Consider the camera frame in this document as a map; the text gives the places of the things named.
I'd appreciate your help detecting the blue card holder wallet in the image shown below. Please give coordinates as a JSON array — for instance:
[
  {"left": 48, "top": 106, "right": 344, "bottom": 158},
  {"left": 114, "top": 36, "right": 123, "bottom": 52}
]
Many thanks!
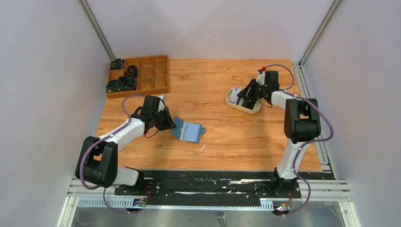
[{"left": 172, "top": 117, "right": 206, "bottom": 144}]

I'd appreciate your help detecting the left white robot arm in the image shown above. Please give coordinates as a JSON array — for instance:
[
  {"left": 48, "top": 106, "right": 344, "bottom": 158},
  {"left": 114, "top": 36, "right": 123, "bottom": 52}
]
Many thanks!
[{"left": 75, "top": 95, "right": 176, "bottom": 191}]

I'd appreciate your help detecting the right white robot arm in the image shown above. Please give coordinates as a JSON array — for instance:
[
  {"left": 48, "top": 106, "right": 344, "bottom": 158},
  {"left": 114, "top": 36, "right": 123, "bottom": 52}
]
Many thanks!
[{"left": 237, "top": 70, "right": 321, "bottom": 188}]

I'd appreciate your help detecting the white printed card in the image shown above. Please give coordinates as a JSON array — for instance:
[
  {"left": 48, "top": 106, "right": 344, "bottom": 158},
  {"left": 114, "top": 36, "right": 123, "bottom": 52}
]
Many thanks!
[{"left": 228, "top": 87, "right": 242, "bottom": 105}]

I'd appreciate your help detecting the cream oval tray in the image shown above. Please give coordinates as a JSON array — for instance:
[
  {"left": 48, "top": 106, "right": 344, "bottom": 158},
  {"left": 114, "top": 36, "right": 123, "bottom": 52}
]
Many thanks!
[{"left": 225, "top": 87, "right": 262, "bottom": 114}]

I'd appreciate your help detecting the wooden compartment organizer box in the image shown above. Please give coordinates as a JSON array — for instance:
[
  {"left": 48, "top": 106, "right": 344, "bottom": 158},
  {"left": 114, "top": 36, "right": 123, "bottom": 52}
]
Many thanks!
[{"left": 106, "top": 55, "right": 171, "bottom": 99}]

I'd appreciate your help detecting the large black coiled item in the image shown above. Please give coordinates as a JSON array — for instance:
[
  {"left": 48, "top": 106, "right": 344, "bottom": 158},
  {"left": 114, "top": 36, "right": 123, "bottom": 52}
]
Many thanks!
[{"left": 117, "top": 76, "right": 137, "bottom": 91}]

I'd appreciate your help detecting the black coiled item bottom-left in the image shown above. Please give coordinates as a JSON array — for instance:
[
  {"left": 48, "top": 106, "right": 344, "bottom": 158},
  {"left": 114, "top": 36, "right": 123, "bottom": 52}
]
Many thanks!
[{"left": 105, "top": 79, "right": 121, "bottom": 93}]

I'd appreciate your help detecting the black coiled item middle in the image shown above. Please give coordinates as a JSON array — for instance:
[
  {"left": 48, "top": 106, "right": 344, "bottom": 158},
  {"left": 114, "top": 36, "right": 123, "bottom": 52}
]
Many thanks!
[{"left": 126, "top": 65, "right": 138, "bottom": 78}]

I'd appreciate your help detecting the black coiled item top-left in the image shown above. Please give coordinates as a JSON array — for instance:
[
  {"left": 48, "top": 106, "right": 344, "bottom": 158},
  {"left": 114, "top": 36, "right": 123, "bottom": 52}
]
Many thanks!
[{"left": 110, "top": 59, "right": 125, "bottom": 70}]

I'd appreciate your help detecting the black mounting base rail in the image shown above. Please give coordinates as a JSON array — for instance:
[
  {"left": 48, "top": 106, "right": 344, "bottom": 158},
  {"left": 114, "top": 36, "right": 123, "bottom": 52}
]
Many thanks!
[{"left": 84, "top": 169, "right": 314, "bottom": 208}]

